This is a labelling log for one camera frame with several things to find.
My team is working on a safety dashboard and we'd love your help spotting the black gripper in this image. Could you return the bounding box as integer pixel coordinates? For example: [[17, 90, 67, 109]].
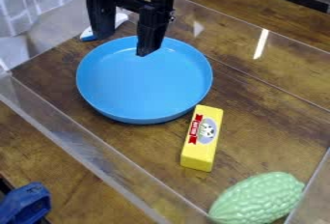
[[87, 0, 174, 57]]

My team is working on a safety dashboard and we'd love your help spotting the yellow butter brick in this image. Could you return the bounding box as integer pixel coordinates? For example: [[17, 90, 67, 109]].
[[181, 104, 225, 172]]

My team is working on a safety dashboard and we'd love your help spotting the blue round tray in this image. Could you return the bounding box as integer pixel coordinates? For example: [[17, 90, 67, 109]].
[[77, 36, 213, 125]]

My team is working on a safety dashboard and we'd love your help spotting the white blue remote device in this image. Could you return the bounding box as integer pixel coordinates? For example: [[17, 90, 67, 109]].
[[81, 13, 129, 42]]

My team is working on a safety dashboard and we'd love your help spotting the clear acrylic barrier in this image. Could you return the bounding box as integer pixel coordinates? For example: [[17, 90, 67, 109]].
[[0, 0, 330, 224]]

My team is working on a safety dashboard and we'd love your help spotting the green bitter gourd toy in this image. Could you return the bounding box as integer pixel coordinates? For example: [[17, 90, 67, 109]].
[[209, 172, 305, 224]]

